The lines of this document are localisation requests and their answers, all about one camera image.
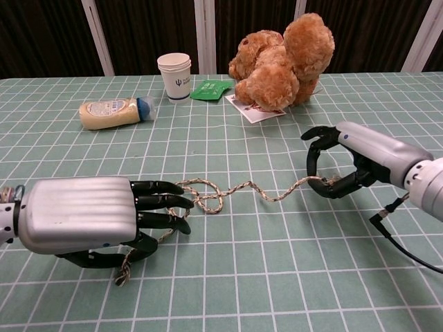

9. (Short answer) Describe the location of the brown plush teddy bear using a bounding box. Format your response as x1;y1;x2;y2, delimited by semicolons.
228;12;336;112

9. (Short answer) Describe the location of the white printed card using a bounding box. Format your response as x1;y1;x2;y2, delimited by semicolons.
224;93;288;125

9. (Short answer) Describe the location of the dark brown curtain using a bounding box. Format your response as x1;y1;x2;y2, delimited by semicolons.
0;0;443;80

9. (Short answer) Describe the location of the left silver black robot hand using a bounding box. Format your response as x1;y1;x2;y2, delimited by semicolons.
15;176;195;269

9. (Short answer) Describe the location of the green checked tablecloth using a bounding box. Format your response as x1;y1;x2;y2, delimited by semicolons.
0;71;443;332

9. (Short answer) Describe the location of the green sachet packet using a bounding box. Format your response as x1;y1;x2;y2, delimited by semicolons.
189;79;232;102

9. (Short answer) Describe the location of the cream sauce bottle blue cap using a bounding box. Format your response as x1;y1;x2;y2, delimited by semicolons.
79;96;156;131

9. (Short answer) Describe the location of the white paper cup stack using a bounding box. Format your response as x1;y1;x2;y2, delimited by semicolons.
156;53;192;104

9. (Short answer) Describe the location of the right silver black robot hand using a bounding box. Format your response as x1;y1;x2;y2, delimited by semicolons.
300;120;435;200

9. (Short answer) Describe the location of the black cable with plug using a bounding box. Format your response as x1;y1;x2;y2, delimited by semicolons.
369;195;443;274

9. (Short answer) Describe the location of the beige and black braided rope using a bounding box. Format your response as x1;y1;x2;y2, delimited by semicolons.
114;176;342;288

